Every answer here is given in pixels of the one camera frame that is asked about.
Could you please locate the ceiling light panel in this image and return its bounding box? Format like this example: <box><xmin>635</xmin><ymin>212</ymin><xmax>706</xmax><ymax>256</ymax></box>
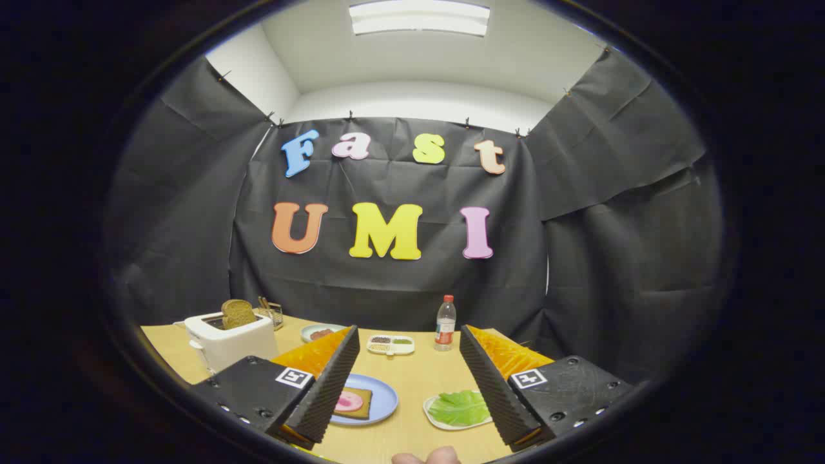
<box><xmin>349</xmin><ymin>0</ymin><xmax>490</xmax><ymax>37</ymax></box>

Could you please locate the clear bottle red cap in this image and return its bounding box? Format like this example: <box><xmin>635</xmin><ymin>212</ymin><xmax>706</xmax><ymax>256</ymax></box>
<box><xmin>434</xmin><ymin>295</ymin><xmax>457</xmax><ymax>352</ymax></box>

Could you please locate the white divided seed dish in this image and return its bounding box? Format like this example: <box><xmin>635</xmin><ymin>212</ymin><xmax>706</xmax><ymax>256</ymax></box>
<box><xmin>367</xmin><ymin>334</ymin><xmax>416</xmax><ymax>356</ymax></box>

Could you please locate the square toast slice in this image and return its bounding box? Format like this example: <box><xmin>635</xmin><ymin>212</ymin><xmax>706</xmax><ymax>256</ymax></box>
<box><xmin>334</xmin><ymin>387</ymin><xmax>373</xmax><ymax>421</ymax></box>

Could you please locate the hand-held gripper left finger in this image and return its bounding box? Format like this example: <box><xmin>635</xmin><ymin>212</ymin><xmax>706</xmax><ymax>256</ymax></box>
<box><xmin>190</xmin><ymin>325</ymin><xmax>360</xmax><ymax>450</ymax></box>

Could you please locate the white toaster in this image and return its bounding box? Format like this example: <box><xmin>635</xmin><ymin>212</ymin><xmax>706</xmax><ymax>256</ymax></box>
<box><xmin>184</xmin><ymin>311</ymin><xmax>280</xmax><ymax>376</ymax></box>

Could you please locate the black backdrop cloth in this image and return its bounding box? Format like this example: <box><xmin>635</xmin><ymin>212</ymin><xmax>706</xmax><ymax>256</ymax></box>
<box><xmin>106</xmin><ymin>48</ymin><xmax>726</xmax><ymax>387</ymax></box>

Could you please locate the metal wire basket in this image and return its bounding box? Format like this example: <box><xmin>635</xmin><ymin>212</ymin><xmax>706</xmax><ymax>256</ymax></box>
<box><xmin>257</xmin><ymin>296</ymin><xmax>285</xmax><ymax>331</ymax></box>

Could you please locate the brown bread slice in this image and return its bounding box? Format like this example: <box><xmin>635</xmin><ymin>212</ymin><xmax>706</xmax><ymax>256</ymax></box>
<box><xmin>221</xmin><ymin>299</ymin><xmax>258</xmax><ymax>331</ymax></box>

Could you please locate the pale green round plate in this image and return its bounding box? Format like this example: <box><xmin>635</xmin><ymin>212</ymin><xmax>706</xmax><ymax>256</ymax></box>
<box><xmin>300</xmin><ymin>324</ymin><xmax>349</xmax><ymax>343</ymax></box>

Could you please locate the white square plate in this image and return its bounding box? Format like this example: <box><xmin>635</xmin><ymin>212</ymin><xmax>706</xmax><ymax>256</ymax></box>
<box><xmin>423</xmin><ymin>389</ymin><xmax>494</xmax><ymax>431</ymax></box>

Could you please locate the blue round plate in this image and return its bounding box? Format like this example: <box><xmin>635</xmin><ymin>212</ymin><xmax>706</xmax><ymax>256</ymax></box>
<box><xmin>330</xmin><ymin>374</ymin><xmax>399</xmax><ymax>427</ymax></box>

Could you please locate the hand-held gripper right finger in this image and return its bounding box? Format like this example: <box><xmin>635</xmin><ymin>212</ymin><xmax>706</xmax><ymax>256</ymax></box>
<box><xmin>459</xmin><ymin>324</ymin><xmax>639</xmax><ymax>453</ymax></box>

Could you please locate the green lettuce leaf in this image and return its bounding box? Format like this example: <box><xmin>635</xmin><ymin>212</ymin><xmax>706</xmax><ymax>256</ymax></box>
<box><xmin>428</xmin><ymin>389</ymin><xmax>490</xmax><ymax>427</ymax></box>

